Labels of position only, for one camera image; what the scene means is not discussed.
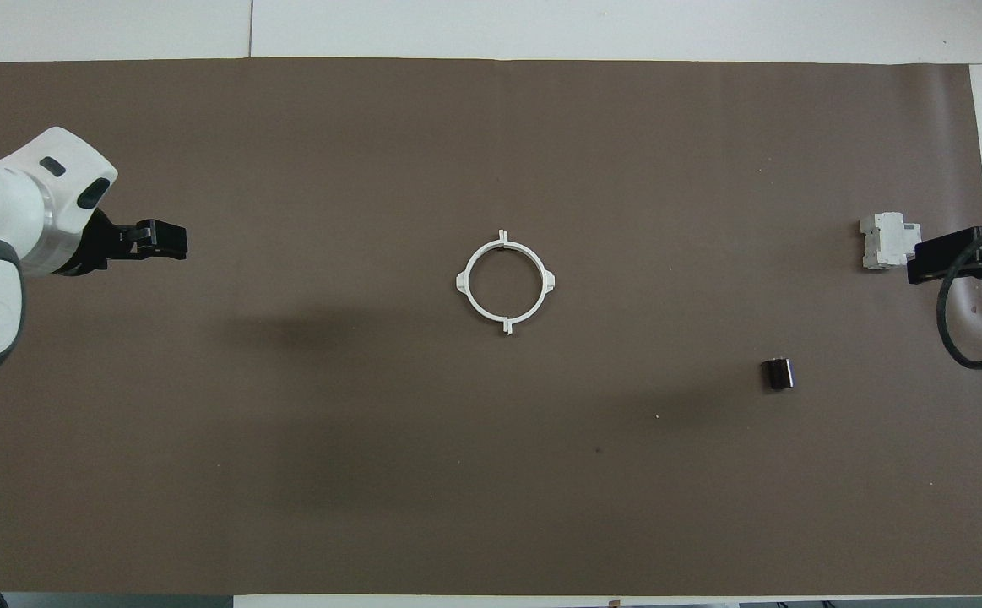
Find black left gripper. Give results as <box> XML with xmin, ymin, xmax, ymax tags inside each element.
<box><xmin>77</xmin><ymin>209</ymin><xmax>189</xmax><ymax>275</ymax></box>

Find white half pipe clamp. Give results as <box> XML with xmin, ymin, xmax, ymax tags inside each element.
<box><xmin>501</xmin><ymin>229</ymin><xmax>559</xmax><ymax>336</ymax></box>
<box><xmin>455</xmin><ymin>229</ymin><xmax>510</xmax><ymax>336</ymax></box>

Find grey circuit breaker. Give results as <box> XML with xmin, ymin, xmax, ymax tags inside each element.
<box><xmin>859</xmin><ymin>212</ymin><xmax>922</xmax><ymax>272</ymax></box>

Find brown table mat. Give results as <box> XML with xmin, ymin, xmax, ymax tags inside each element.
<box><xmin>0</xmin><ymin>57</ymin><xmax>982</xmax><ymax>597</ymax></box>

